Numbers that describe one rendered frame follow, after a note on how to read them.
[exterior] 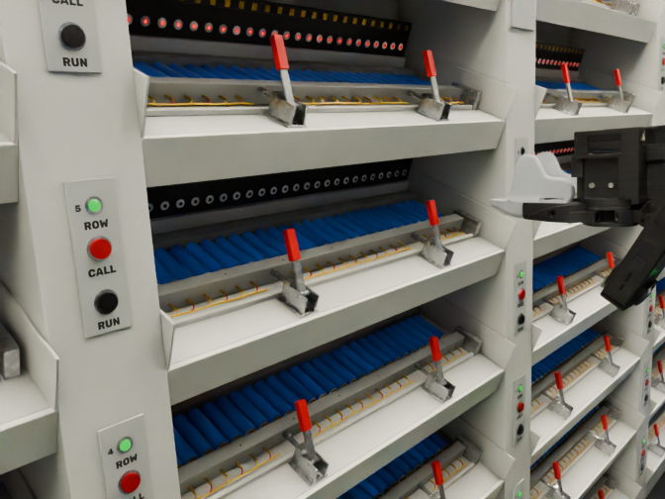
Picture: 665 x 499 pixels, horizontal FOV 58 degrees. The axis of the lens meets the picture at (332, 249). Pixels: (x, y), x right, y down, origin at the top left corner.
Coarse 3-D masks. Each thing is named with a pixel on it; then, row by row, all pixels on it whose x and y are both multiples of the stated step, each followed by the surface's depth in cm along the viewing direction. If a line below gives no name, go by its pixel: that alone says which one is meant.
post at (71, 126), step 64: (0, 0) 40; (128, 64) 47; (64, 128) 44; (128, 128) 48; (128, 192) 48; (0, 256) 49; (64, 256) 45; (128, 256) 49; (64, 320) 46; (64, 384) 46; (128, 384) 50; (64, 448) 47
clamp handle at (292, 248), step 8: (288, 232) 65; (288, 240) 65; (296, 240) 66; (288, 248) 65; (296, 248) 65; (288, 256) 65; (296, 256) 65; (296, 264) 65; (296, 272) 65; (296, 280) 65; (296, 288) 66; (304, 288) 66
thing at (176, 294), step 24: (456, 216) 97; (360, 240) 80; (384, 240) 83; (408, 240) 87; (264, 264) 68; (288, 264) 70; (312, 264) 73; (168, 288) 60; (192, 288) 61; (216, 288) 63; (240, 288) 65; (192, 312) 60
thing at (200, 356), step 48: (336, 192) 89; (384, 192) 98; (432, 192) 102; (480, 240) 96; (336, 288) 72; (384, 288) 75; (432, 288) 83; (192, 336) 58; (240, 336) 59; (288, 336) 63; (336, 336) 70; (192, 384) 56
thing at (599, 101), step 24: (552, 48) 132; (576, 48) 141; (552, 72) 137; (576, 72) 146; (600, 72) 146; (552, 96) 113; (576, 96) 124; (600, 96) 132; (624, 96) 142; (648, 96) 140; (552, 120) 103; (576, 120) 110; (600, 120) 118; (624, 120) 129; (648, 120) 140
